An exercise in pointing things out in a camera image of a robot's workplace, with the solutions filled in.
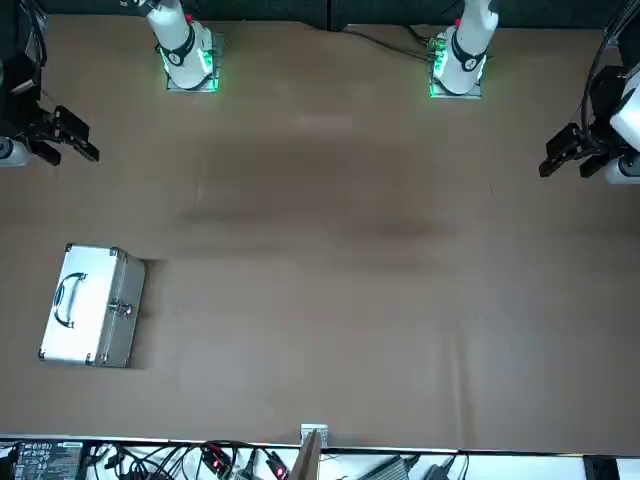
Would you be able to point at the small black power adapter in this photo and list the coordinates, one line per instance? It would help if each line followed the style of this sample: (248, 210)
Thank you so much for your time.
(442, 472)

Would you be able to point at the grey power adapter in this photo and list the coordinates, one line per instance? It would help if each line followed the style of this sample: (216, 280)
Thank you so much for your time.
(392, 470)

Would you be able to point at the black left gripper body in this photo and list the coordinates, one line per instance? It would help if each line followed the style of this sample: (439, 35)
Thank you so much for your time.
(602, 140)

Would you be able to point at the aluminium medical kit case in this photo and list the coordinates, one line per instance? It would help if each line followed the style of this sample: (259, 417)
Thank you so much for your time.
(95, 320)

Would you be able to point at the black labelled power adapter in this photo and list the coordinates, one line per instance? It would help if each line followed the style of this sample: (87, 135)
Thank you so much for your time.
(45, 462)

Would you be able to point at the black box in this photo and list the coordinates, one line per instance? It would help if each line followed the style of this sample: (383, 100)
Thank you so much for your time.
(600, 470)

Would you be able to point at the green base connector block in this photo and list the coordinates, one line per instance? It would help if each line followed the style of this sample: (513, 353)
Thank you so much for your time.
(437, 50)

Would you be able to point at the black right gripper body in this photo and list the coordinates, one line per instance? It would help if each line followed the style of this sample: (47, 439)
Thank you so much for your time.
(35, 125)

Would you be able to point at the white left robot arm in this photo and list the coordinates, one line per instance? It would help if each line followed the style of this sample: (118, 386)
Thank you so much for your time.
(470, 55)

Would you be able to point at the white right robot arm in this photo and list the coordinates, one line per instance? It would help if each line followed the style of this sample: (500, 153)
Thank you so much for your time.
(180, 55)

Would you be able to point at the silver post bracket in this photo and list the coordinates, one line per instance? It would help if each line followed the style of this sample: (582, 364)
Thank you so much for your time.
(320, 431)

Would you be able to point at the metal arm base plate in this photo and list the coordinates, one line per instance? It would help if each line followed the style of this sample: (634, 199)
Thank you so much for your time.
(475, 94)
(218, 50)

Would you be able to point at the black plug with red light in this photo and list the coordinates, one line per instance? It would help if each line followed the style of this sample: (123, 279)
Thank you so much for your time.
(277, 467)
(216, 457)

